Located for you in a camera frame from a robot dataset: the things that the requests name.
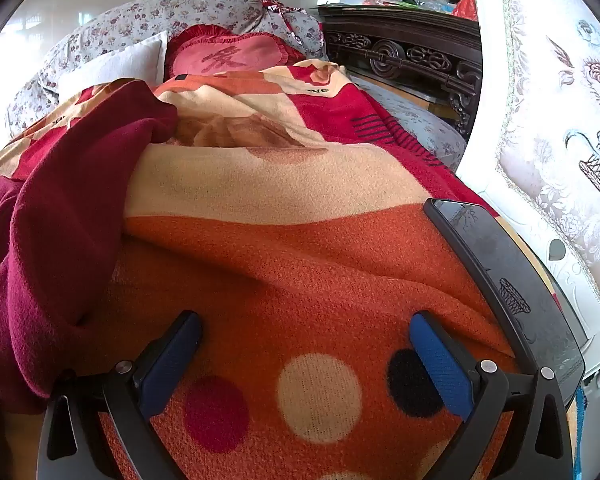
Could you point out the red heart-shaped cushion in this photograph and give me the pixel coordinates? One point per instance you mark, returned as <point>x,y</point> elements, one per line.
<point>230,57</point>

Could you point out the floral sofa cover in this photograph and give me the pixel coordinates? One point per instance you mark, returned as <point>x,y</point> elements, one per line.
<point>130,20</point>

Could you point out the red patterned cloth bundle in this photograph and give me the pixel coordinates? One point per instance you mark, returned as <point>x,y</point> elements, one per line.
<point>272,2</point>

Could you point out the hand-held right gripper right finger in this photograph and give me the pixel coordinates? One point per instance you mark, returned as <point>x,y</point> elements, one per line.
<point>442,365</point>

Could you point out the orange red cream printed blanket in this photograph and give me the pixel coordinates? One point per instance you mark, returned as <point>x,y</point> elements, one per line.
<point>280,260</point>

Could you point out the maroon fleece garment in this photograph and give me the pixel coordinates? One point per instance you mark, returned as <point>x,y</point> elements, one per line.
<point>55,235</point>

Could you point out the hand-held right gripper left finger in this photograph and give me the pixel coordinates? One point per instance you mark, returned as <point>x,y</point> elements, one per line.
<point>172,360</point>

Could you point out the white pillow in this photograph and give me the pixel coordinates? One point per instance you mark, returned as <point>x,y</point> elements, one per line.
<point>120,65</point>

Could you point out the dark carved wooden cabinet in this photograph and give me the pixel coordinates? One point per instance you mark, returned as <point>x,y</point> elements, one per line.
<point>405,55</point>

